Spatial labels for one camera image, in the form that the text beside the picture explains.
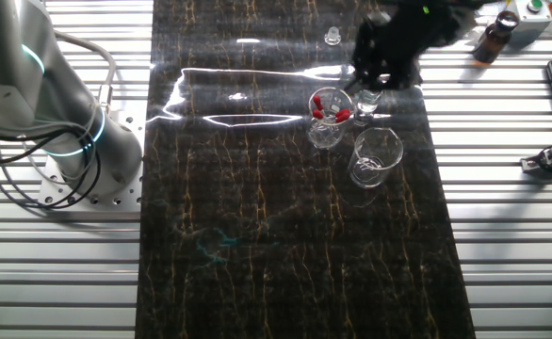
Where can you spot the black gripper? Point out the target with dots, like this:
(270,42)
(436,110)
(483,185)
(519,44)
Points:
(401,35)

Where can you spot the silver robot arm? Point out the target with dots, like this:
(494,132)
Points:
(21,94)

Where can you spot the red bulb glass dropper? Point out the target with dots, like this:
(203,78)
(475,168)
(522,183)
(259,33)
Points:
(342,119)
(318,101)
(318,114)
(342,112)

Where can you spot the small clear glass bottle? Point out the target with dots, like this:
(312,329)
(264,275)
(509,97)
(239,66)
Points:
(368,106)

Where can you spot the clear glass bottle stopper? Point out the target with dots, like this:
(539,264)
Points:
(332,37)

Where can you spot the glass beaker with droppers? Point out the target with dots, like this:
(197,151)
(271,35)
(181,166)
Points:
(325,139)

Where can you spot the clear glass beaker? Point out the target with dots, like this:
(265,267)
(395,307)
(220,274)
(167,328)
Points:
(375,169)

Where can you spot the brown glass bottle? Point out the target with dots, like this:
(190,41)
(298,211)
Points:
(490,44)

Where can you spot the grey box green button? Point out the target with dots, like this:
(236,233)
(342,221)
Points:
(530,23)

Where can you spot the black marble pattern mat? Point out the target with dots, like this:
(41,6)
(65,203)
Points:
(257,235)

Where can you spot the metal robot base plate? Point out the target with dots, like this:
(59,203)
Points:
(132,120)

